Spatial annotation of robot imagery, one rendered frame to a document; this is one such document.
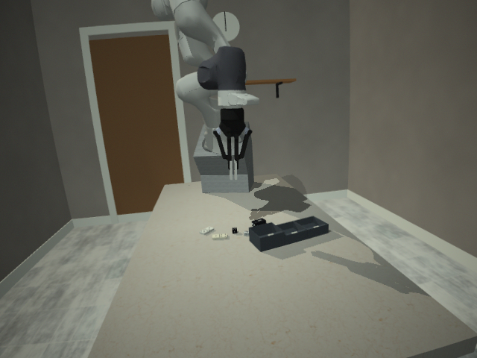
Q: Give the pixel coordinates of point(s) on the dark grey rack of bins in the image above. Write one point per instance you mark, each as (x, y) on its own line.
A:
(278, 239)

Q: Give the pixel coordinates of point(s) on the white domino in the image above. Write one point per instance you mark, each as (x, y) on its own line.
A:
(206, 230)
(219, 236)

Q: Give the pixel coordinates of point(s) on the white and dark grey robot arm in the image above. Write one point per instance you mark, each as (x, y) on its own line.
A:
(226, 69)

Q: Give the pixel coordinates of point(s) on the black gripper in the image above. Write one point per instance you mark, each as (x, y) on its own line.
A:
(232, 128)

